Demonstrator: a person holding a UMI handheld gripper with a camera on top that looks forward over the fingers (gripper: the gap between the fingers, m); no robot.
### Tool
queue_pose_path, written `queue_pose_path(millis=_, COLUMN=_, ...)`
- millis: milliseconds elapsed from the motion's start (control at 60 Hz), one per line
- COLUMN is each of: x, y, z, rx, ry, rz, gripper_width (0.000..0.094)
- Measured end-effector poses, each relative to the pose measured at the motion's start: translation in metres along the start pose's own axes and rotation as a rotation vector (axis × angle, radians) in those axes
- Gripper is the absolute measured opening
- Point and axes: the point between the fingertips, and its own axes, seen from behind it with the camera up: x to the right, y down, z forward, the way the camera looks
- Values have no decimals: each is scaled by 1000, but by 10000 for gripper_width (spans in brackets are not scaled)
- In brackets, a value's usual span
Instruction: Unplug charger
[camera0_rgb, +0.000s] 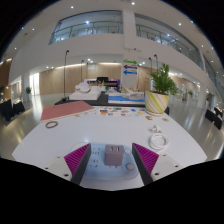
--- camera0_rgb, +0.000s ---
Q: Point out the spread of colourful stickers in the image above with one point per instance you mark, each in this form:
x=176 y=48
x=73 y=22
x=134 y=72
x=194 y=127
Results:
x=120 y=111

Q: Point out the round wooden disc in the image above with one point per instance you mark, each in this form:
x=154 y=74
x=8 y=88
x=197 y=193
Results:
x=165 y=119

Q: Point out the white architectural model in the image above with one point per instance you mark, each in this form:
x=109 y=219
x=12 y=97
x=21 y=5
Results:
x=85 y=93

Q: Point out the tall black light stand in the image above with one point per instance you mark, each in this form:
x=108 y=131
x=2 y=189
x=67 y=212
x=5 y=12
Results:
x=65 y=76

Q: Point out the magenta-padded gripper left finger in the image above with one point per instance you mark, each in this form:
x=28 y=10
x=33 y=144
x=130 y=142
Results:
x=77 y=159

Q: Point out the potted plant in striped pot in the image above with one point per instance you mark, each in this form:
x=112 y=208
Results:
x=156 y=101

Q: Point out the flat salmon-red mat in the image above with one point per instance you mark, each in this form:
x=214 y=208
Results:
x=66 y=110

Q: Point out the white sign with coloured arrows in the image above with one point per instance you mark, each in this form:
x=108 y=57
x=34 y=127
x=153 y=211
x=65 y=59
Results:
x=130 y=73

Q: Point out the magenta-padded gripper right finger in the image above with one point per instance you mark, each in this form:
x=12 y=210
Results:
x=146 y=159

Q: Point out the small background potted plant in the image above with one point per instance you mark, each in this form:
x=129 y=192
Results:
x=28 y=90

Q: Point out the small mauve-grey charger block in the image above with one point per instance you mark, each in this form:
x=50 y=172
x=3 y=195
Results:
x=114 y=155

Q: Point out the blue and white model board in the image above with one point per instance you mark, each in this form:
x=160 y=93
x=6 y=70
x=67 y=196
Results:
x=125 y=98

